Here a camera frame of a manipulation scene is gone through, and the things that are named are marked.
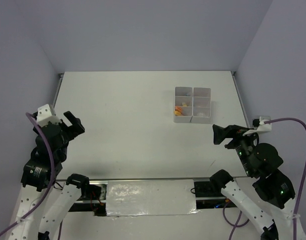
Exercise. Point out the white compartment container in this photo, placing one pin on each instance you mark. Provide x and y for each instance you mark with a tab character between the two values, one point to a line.
180	97
201	105

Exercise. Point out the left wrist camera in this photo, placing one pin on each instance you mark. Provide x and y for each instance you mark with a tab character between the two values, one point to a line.
46	114

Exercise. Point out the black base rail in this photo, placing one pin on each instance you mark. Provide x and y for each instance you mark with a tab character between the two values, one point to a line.
94	200

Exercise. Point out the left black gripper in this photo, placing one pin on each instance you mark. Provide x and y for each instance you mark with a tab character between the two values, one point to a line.
77	127

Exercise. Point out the white base cover plate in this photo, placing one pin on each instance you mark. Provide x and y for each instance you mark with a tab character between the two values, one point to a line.
150	198

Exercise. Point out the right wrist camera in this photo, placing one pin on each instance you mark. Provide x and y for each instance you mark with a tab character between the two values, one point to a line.
260	126

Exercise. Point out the left white compartment container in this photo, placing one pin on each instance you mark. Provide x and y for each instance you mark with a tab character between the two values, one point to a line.
180	97

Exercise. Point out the right white compartment container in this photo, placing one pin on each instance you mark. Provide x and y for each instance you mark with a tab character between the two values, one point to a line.
201	105

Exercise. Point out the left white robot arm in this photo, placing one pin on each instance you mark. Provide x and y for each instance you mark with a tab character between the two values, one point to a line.
32	222

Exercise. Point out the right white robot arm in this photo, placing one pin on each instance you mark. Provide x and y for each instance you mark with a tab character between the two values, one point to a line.
283	222

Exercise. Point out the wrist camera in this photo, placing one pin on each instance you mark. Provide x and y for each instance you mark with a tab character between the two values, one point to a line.
260	126
46	114

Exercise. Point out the orange highlighter clear cap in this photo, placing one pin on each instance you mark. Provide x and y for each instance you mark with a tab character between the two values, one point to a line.
178	108

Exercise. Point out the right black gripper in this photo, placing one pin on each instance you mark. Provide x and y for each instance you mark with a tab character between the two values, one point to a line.
236	132

